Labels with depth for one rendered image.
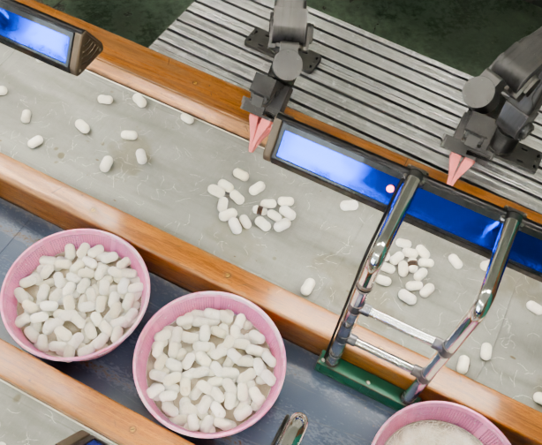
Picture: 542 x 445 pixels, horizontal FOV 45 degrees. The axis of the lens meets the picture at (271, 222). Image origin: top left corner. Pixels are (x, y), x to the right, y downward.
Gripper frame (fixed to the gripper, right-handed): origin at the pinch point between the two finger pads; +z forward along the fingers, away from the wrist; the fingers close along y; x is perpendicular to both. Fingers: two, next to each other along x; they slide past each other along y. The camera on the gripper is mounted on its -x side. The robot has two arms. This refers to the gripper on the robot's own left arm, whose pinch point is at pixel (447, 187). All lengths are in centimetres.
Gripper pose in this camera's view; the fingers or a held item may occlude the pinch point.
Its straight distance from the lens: 131.1
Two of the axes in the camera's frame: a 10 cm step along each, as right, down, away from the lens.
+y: 8.9, 4.1, -1.9
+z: -3.9, 9.1, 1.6
